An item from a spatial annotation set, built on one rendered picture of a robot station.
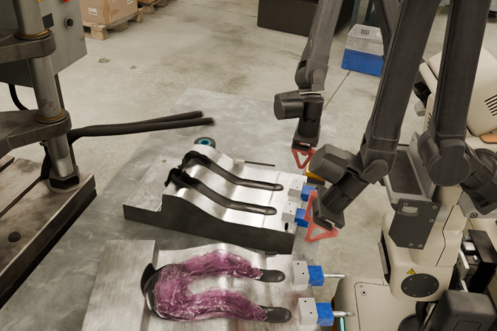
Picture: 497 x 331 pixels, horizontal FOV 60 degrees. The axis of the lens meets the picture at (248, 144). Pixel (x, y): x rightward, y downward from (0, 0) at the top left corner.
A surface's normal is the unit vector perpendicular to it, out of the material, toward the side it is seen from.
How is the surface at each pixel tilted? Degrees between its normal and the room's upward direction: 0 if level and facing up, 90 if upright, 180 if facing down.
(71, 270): 0
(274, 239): 90
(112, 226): 0
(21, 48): 90
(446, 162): 90
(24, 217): 0
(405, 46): 90
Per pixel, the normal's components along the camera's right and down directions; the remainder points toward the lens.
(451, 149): -0.10, 0.54
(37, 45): 0.63, 0.46
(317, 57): 0.28, 0.04
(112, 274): 0.06, -0.83
